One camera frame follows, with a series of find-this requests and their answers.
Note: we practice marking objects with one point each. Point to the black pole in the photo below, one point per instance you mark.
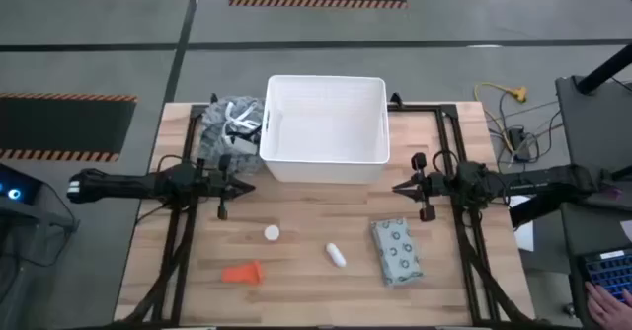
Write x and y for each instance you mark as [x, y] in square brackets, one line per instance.
[605, 70]

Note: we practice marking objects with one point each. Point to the white round cap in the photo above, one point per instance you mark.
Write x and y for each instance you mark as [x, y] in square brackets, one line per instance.
[271, 232]

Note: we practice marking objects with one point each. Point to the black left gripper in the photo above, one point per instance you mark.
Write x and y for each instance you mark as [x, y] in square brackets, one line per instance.
[223, 187]

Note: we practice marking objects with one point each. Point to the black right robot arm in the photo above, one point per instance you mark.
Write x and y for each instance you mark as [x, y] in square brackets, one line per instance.
[543, 179]

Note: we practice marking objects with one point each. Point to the dark grey desk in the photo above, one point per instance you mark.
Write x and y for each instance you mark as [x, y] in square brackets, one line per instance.
[597, 122]

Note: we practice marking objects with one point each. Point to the small purple object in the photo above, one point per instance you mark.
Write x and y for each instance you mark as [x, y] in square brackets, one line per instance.
[615, 192]

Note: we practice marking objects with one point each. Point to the person's hand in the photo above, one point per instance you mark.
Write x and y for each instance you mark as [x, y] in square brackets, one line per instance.
[607, 310]

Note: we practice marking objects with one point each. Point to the small white tube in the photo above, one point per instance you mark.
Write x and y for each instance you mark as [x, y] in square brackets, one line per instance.
[336, 255]

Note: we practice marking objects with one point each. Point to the orange plastic piece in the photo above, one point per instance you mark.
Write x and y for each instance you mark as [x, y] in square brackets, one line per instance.
[242, 273]

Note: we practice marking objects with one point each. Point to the computer with blue light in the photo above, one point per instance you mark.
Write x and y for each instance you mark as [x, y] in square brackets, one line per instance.
[15, 184]

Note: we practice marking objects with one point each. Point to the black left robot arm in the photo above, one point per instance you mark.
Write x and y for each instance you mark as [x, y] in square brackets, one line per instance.
[123, 187]

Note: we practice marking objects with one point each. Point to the white plastic bin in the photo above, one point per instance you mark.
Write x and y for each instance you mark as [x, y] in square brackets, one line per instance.
[326, 127]

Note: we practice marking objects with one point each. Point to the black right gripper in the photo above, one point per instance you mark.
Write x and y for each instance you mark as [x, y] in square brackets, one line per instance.
[432, 187]

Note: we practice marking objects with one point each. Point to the black metal table frame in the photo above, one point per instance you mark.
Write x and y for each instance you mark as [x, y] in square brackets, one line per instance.
[424, 107]

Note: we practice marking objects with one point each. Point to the grey equipment stand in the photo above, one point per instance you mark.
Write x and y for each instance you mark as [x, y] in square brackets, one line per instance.
[34, 226]

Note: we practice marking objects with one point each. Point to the black power strip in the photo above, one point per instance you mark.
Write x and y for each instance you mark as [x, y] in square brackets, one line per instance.
[519, 144]

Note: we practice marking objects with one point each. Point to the backlit keyboard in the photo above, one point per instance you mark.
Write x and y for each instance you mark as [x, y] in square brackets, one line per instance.
[609, 271]

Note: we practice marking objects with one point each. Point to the white paper sheet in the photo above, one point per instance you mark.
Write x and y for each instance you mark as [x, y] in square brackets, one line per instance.
[526, 231]

